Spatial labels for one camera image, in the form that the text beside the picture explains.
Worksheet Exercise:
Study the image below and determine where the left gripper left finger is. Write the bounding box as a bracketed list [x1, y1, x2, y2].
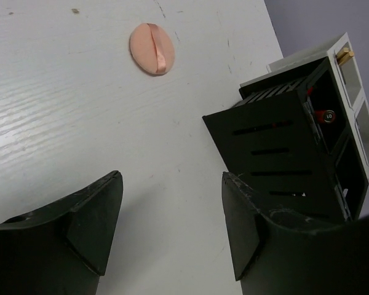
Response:
[0, 171, 123, 294]

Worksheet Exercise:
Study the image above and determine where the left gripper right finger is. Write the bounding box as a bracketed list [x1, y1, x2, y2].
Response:
[221, 172, 369, 294]

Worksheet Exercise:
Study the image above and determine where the pink powder puff with ribbon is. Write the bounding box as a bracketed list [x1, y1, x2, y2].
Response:
[129, 23, 175, 76]

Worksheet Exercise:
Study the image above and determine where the dark red lip gloss tube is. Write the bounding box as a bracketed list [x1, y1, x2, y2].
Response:
[314, 109, 336, 124]

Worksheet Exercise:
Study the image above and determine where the wooden stick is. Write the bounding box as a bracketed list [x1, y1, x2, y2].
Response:
[336, 47, 350, 60]
[338, 51, 355, 66]

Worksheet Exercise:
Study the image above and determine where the black slotted organizer box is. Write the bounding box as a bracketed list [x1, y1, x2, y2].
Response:
[203, 58, 368, 224]

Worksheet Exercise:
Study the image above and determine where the white slotted organizer box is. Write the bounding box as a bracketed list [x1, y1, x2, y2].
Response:
[266, 31, 369, 185]

